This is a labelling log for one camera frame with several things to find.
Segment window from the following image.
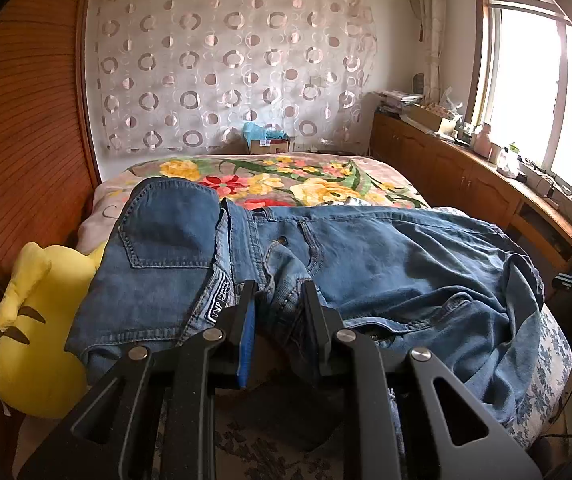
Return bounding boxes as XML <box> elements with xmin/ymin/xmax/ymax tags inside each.
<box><xmin>466</xmin><ymin>0</ymin><xmax>572</xmax><ymax>211</ymax></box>

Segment patterned window drape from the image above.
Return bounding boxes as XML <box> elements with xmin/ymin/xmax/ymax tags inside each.
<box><xmin>416</xmin><ymin>0</ymin><xmax>447</xmax><ymax>106</ymax></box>

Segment small cardboard box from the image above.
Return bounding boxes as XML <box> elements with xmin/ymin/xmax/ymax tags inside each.
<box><xmin>250</xmin><ymin>135</ymin><xmax>291</xmax><ymax>156</ymax></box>

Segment blue plastic bag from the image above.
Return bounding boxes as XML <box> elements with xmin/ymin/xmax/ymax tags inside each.
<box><xmin>242</xmin><ymin>121</ymin><xmax>289</xmax><ymax>143</ymax></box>

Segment wooden headboard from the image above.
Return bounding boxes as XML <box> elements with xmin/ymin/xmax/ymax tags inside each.
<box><xmin>0</xmin><ymin>0</ymin><xmax>101</xmax><ymax>480</ymax></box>

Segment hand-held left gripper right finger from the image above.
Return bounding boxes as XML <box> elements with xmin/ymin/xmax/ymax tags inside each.
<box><xmin>302</xmin><ymin>280</ymin><xmax>542</xmax><ymax>480</ymax></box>

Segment wooden cabinet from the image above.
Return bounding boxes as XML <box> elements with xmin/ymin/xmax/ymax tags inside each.
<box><xmin>370</xmin><ymin>110</ymin><xmax>572</xmax><ymax>286</ymax></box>

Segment blue denim pants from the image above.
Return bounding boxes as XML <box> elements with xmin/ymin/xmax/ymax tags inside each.
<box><xmin>64</xmin><ymin>177</ymin><xmax>547</xmax><ymax>426</ymax></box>

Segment open cardboard box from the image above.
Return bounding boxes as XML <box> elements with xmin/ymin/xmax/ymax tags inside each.
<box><xmin>408</xmin><ymin>104</ymin><xmax>460</xmax><ymax>137</ymax></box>

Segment circle patterned sheer curtain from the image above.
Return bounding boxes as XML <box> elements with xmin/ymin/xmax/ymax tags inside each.
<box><xmin>90</xmin><ymin>0</ymin><xmax>379</xmax><ymax>153</ymax></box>

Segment yellow plush toy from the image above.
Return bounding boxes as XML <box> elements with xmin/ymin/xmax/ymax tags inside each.
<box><xmin>0</xmin><ymin>241</ymin><xmax>109</xmax><ymax>420</ymax></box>

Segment pink bottle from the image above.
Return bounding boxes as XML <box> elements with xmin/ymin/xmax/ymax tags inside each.
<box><xmin>473</xmin><ymin>124</ymin><xmax>493</xmax><ymax>154</ymax></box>

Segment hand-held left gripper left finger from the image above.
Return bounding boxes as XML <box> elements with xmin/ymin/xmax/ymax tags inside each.
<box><xmin>18</xmin><ymin>280</ymin><xmax>259</xmax><ymax>480</ymax></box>

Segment stack of papers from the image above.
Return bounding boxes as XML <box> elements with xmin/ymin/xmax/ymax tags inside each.
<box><xmin>376</xmin><ymin>89</ymin><xmax>424</xmax><ymax>112</ymax></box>

